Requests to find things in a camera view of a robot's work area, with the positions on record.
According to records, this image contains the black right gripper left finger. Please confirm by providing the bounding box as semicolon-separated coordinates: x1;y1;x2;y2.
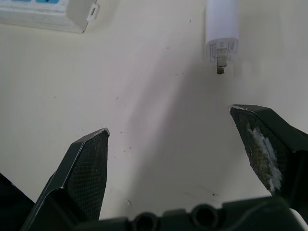
20;128;110;231

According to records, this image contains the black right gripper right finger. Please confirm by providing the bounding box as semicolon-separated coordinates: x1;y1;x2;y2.
228;104;308;209

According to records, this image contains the white charger plug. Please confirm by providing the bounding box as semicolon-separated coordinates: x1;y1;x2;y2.
205;0;239;75

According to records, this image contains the white power strip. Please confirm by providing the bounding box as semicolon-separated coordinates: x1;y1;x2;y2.
0;0;101;34

